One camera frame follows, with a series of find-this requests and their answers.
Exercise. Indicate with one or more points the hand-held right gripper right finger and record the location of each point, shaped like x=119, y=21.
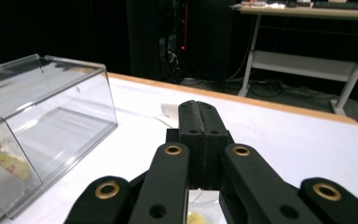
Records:
x=242, y=174

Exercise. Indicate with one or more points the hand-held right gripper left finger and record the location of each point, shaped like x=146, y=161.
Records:
x=167, y=174

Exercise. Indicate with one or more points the white tea bag yellow tag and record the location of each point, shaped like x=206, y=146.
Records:
x=170, y=112

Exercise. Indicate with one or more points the clear plastic box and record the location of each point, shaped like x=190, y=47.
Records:
x=62, y=124

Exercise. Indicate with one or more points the white table mat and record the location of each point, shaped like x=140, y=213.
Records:
x=292, y=149

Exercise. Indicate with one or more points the dark equipment rack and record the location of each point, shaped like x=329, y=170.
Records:
x=167, y=37

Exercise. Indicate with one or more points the white papers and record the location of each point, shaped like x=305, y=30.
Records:
x=261, y=4

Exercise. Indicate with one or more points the black keyboard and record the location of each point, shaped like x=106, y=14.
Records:
x=345, y=5

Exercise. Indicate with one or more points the white metal desk frame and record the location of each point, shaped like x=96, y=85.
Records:
x=301, y=63

